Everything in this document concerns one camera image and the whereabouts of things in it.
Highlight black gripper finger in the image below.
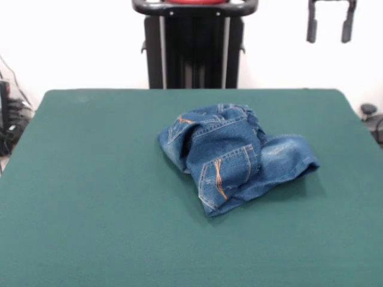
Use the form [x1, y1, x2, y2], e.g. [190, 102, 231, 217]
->
[306, 0, 318, 43]
[342, 0, 357, 43]

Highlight blue denim jeans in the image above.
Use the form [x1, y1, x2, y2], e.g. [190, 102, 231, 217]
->
[157, 103, 321, 218]

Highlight black round knob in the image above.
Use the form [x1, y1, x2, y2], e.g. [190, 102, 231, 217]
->
[360, 103, 378, 116]

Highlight dark green table cloth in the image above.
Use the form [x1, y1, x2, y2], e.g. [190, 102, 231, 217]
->
[0, 88, 383, 287]

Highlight black robot pedestal with handle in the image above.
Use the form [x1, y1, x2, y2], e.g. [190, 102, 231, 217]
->
[131, 0, 259, 90]

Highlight black cable tangle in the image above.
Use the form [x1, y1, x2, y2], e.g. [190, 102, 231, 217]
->
[0, 55, 34, 156]

